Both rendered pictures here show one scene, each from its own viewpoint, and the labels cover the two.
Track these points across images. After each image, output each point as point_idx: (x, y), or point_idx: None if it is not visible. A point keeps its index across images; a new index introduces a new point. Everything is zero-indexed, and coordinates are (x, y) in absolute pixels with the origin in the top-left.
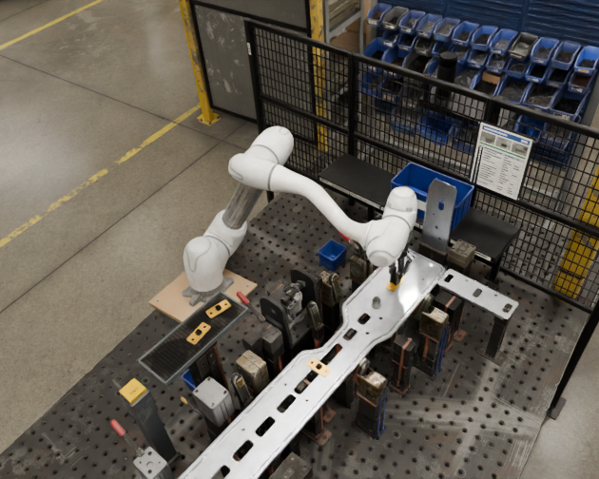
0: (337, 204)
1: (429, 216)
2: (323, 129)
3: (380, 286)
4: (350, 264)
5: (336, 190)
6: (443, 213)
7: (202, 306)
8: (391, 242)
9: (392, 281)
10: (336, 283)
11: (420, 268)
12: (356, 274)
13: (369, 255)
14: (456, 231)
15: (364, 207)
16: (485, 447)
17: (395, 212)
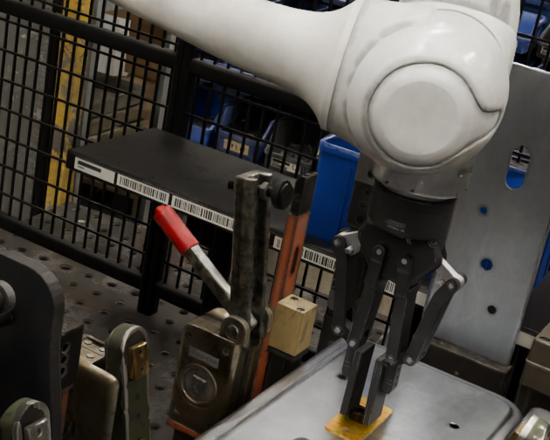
0: (100, 306)
1: (464, 221)
2: (97, 62)
3: (303, 429)
4: (182, 353)
5: (103, 265)
6: (521, 200)
7: None
8: (470, 45)
9: (349, 412)
10: (137, 368)
11: (436, 395)
12: (197, 396)
13: (369, 89)
14: (530, 312)
15: (184, 323)
16: None
17: (448, 5)
